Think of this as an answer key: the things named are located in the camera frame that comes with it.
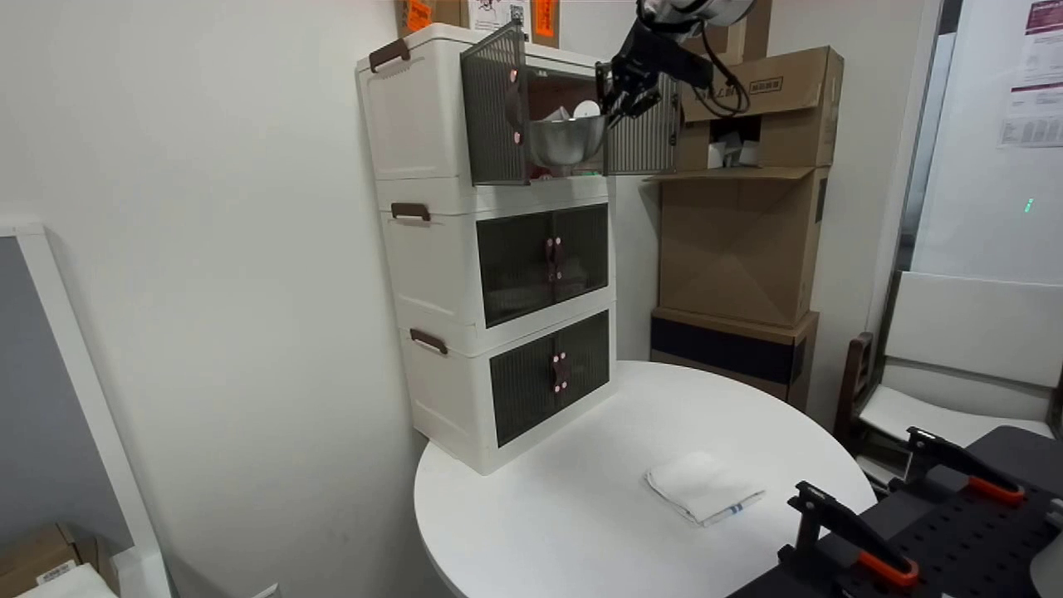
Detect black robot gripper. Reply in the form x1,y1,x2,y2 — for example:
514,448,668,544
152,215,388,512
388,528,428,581
595,35,673,120

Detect metal bowl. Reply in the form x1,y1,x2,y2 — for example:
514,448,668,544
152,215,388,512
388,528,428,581
532,100,606,165

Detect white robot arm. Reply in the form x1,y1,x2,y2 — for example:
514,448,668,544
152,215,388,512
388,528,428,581
595,0,762,123

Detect white three-tier storage cabinet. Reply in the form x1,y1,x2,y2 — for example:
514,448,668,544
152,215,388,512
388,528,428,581
354,19,684,479

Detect stacked cardboard boxes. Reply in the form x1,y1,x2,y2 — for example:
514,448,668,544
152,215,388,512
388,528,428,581
651,0,843,405

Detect white folded cloth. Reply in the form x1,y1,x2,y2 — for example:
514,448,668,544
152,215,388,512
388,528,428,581
646,452,764,524

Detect orange handled clamp far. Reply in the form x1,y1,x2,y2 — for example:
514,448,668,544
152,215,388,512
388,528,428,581
903,424,1025,508

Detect orange handled clamp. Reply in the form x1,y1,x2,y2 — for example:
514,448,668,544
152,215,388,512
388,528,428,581
903,424,1025,508
780,482,919,598

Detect orange handled clamp near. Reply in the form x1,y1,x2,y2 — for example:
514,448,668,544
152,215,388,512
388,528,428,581
780,482,919,598

